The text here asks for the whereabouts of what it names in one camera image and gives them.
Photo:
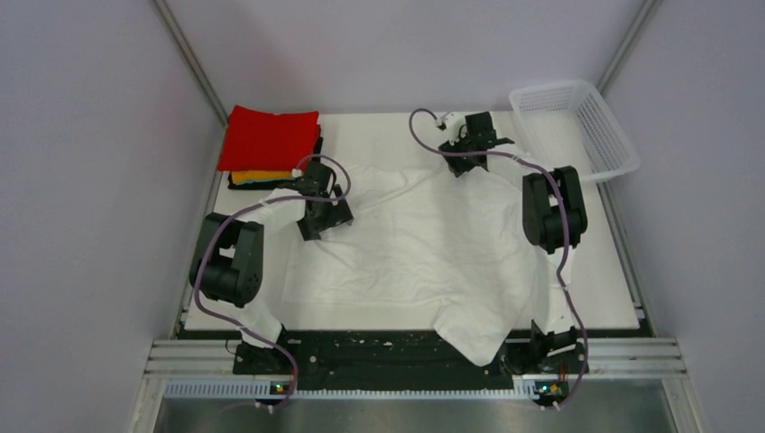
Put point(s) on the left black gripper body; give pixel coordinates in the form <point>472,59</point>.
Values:
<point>328,216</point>

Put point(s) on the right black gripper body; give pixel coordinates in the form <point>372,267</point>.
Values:
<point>465,144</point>

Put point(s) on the white t shirt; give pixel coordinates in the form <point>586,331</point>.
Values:
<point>426,236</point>

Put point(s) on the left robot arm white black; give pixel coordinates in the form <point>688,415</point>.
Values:
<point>228,261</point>

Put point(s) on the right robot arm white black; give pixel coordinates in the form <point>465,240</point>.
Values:
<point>553,212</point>

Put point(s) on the red folded t shirt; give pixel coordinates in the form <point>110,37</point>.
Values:
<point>257,140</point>

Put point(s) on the yellow folded t shirt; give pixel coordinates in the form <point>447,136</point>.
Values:
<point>243,177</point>

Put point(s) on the white plastic basket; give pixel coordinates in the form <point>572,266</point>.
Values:
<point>569,123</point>

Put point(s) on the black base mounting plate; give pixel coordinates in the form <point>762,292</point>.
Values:
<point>398,361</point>

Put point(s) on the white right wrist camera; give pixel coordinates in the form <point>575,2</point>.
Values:
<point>453,124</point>

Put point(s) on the white slotted cable duct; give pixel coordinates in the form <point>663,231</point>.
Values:
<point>259,390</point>

